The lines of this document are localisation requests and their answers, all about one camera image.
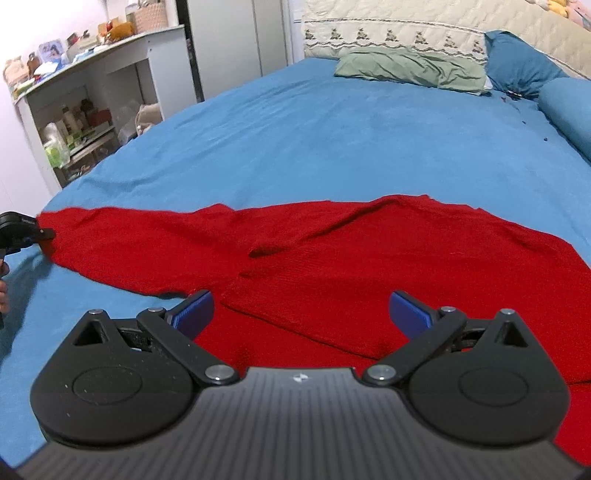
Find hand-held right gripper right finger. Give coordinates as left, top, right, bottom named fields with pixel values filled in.
left=362, top=290, right=534, bottom=387

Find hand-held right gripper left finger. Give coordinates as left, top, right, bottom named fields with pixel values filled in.
left=69, top=289, right=240, bottom=387

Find red knit sweater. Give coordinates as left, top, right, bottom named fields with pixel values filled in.
left=36, top=194, right=591, bottom=468

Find green packet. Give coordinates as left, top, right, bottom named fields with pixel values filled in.
left=43, top=137, right=71, bottom=169

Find white bag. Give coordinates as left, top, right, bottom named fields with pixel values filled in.
left=136, top=103, right=163, bottom=136

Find beige plush toy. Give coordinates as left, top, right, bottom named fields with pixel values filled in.
left=4, top=56, right=29, bottom=88

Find white desk shelf unit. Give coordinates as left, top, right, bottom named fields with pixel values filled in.
left=13, top=23, right=205, bottom=191

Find blue bed sheet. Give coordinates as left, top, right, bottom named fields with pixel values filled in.
left=0, top=57, right=591, bottom=468

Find brown plush toy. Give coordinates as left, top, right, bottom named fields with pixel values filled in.
left=103, top=20, right=137, bottom=45

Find woven storage basket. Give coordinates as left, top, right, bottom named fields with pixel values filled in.
left=133, top=2, right=170, bottom=34

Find green pillow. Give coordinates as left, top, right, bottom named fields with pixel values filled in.
left=333, top=45, right=488, bottom=96

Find blue bolster pillow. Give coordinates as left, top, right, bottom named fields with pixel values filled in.
left=537, top=76, right=591, bottom=163

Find white wardrobe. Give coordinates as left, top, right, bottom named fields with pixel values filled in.
left=184, top=0, right=290, bottom=101

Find beige quilted headboard cover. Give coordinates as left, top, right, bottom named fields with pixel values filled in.
left=302, top=0, right=591, bottom=83

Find pastel stuffed toys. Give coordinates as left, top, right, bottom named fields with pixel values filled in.
left=543, top=0, right=591, bottom=29

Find photo frame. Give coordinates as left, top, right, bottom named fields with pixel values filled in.
left=39, top=39, right=66, bottom=66

